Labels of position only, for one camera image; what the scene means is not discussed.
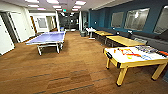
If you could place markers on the flat red box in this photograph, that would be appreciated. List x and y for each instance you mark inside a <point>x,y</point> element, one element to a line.
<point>162,53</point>

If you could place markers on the rectangular ceiling light panel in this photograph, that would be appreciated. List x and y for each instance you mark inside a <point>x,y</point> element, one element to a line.
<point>56,6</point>
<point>77,7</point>
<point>80,2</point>
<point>52,1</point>

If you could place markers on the grey sofa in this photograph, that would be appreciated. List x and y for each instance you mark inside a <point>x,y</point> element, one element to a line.
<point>153,41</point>

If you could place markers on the black chair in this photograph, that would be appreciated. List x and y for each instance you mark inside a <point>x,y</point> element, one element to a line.
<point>129,34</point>

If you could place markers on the blue ping pong table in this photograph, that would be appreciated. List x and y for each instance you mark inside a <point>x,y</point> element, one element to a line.
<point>46,37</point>

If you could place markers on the yellow air hockey table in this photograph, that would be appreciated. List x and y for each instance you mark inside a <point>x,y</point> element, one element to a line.
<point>133,60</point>

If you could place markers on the green exit sign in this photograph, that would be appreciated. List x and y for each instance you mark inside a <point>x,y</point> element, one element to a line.
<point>64,10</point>

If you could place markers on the colourful puzzle box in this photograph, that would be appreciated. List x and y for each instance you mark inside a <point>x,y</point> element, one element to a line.
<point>146,49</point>

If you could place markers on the orange snack box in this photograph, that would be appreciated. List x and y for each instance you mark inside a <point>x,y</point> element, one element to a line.
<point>125,52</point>

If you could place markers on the glass wall window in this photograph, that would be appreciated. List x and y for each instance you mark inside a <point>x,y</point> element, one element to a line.
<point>161,20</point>
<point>136,19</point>
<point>117,20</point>

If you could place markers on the dark grey round bin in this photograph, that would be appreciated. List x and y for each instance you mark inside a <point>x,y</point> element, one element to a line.
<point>83,33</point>

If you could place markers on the yellow wooden table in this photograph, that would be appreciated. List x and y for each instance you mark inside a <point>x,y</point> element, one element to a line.
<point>125,41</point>
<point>103,33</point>

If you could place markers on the small white table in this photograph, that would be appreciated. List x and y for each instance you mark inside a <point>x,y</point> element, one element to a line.
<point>90,30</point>

